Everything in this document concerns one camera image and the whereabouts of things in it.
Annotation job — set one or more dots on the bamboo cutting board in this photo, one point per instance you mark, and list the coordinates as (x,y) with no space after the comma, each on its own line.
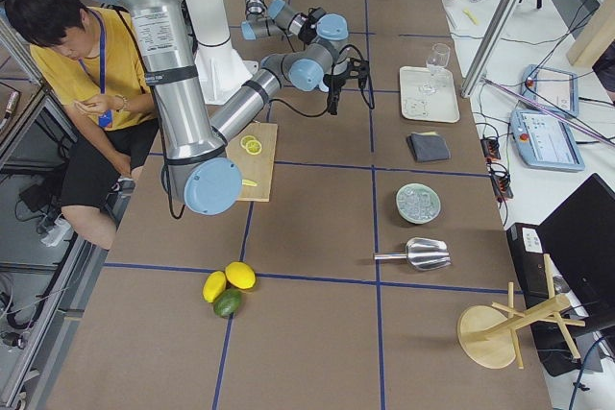
(256,168)

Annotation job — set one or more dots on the yellow lemon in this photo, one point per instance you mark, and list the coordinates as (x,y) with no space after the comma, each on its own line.
(214,286)
(241,275)

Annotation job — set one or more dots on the steel ice scoop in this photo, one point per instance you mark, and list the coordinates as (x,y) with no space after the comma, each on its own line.
(422,254)

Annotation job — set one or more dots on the wooden mug tree stand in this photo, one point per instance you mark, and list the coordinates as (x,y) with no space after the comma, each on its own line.
(488,333)

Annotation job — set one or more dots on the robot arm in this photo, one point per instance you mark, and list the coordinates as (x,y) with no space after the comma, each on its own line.
(206,94)
(278,18)

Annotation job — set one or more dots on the green lime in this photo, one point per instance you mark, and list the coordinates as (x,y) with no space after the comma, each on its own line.
(227,303)

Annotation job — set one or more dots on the clear wine glass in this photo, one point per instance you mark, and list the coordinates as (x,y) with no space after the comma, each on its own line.
(436,61)

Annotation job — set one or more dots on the aluminium frame post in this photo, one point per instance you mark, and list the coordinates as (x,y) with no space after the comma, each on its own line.
(488,44)

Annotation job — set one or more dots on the teach pendant near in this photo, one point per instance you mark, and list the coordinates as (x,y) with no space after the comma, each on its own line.
(544,142)

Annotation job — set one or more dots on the green bowl of ice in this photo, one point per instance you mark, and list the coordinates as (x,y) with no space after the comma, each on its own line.
(417,203)

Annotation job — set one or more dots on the beige bear tray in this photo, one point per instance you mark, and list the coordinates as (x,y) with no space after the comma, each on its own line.
(417,104)

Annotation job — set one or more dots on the seated person yellow shirt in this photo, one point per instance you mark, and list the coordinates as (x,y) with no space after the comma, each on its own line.
(89,58)

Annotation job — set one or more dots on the yellow plastic knife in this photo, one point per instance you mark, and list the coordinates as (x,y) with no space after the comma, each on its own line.
(249,183)

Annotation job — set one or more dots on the grey folded cloth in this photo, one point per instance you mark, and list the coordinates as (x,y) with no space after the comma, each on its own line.
(428,147)

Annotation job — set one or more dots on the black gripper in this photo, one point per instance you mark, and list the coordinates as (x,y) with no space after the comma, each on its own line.
(334,82)

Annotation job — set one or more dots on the teach pendant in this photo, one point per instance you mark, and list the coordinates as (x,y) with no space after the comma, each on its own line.
(557,89)
(544,142)

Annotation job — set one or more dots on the lemon slice on board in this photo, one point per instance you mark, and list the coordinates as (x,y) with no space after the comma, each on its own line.
(253,147)

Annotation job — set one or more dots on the teach pendant far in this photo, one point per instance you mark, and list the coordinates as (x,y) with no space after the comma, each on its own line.
(557,89)

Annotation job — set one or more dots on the black laptop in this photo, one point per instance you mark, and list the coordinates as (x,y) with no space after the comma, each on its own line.
(579,238)

